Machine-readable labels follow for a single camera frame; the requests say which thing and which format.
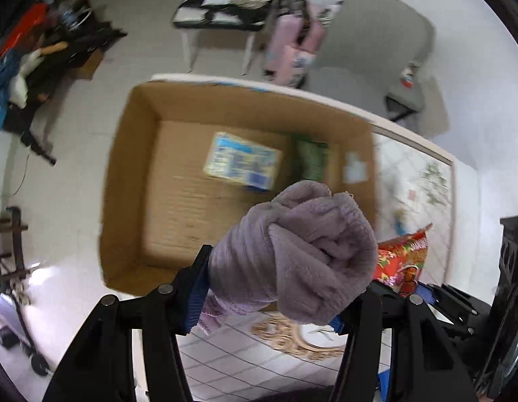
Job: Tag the pink gift bag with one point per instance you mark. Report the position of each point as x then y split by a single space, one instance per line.
294 66

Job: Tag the grey chair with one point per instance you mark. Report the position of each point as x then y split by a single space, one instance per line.
369 46

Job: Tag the brown cardboard box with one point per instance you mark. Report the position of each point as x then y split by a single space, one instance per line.
160 207

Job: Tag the pink suitcase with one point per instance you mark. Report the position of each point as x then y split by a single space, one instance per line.
296 22

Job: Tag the purple fuzzy cloth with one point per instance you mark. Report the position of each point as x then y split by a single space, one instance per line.
308 251

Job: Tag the black bag on bench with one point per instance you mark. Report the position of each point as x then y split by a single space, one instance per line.
240 15

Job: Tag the pile of colourful clothes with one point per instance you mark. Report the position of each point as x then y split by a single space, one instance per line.
48 43

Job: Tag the green snack bag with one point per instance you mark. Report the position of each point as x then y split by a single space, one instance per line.
309 159

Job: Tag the white bench with clutter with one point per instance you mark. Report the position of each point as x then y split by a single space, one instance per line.
187 54

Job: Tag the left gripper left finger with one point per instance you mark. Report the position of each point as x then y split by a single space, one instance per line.
173 309

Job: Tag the red snack bag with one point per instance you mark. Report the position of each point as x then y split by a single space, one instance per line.
401 261

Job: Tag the blue long snack packet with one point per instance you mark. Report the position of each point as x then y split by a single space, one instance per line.
399 218

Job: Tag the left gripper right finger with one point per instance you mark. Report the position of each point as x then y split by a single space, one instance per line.
359 368

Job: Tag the clear crinkled plastic wrapper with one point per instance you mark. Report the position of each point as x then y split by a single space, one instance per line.
434 185

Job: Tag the cream blue tissue pack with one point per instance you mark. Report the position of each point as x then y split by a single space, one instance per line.
243 162

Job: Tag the dark wooden chair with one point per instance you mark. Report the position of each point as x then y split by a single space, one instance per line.
12 265

